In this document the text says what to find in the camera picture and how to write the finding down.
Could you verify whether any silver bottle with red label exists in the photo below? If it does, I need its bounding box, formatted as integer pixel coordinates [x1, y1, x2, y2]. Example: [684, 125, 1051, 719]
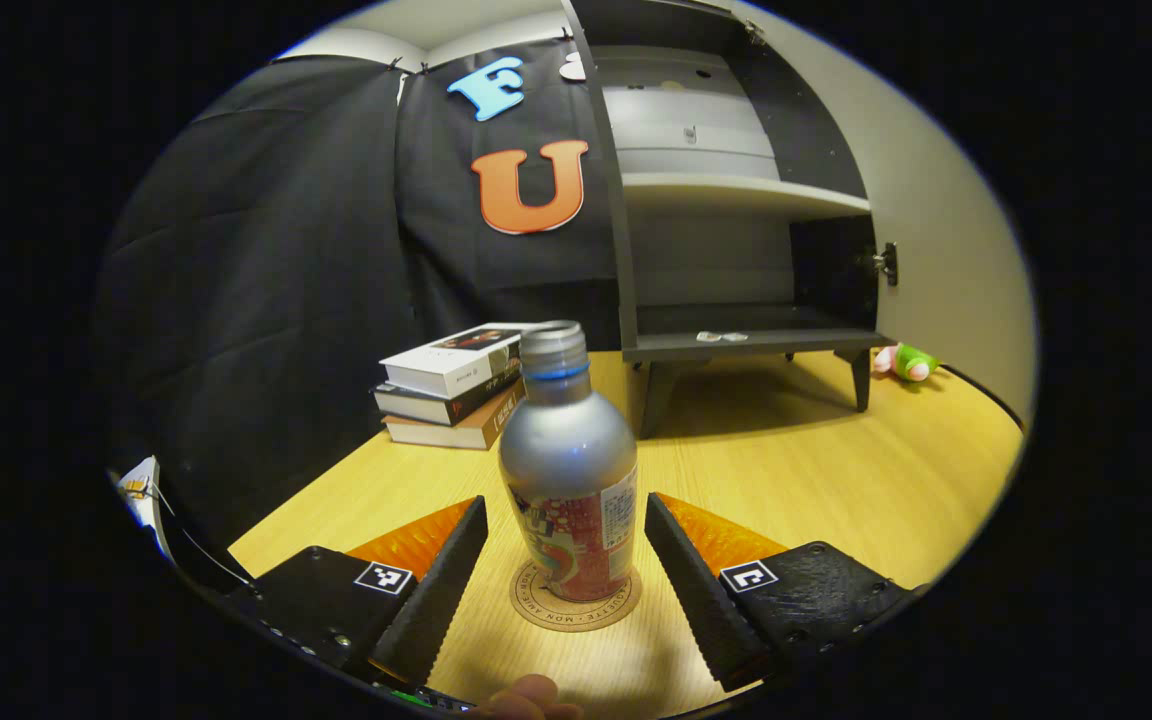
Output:
[498, 320, 639, 603]

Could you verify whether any white book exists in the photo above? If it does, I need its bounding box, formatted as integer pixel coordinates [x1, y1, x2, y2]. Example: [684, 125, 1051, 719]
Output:
[379, 322, 547, 399]

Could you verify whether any dark book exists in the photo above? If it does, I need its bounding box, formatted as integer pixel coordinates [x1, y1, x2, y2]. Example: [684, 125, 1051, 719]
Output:
[372, 368, 525, 426]

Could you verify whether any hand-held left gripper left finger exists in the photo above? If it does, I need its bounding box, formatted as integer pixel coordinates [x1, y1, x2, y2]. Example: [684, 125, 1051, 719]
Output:
[226, 495, 489, 688]

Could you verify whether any dark grey cabinet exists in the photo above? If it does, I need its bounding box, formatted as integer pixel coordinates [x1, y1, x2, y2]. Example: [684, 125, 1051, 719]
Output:
[561, 0, 897, 441]

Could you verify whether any white desk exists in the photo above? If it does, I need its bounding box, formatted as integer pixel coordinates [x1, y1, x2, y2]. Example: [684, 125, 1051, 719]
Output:
[116, 455, 177, 561]

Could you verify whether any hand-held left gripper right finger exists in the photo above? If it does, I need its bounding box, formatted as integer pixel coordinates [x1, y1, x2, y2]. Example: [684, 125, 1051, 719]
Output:
[644, 491, 922, 693]

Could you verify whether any round cork coaster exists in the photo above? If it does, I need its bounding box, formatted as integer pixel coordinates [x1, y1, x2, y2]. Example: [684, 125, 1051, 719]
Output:
[510, 560, 643, 633]

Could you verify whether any brown book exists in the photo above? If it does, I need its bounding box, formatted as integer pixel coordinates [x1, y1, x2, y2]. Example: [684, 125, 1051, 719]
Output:
[383, 385, 527, 451]

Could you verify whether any black backdrop cloth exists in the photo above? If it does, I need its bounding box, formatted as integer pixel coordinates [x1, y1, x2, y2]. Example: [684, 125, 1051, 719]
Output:
[96, 40, 627, 541]

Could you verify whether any pink and green plush toy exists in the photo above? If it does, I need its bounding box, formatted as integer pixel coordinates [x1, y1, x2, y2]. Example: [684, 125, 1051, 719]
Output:
[873, 343, 940, 383]

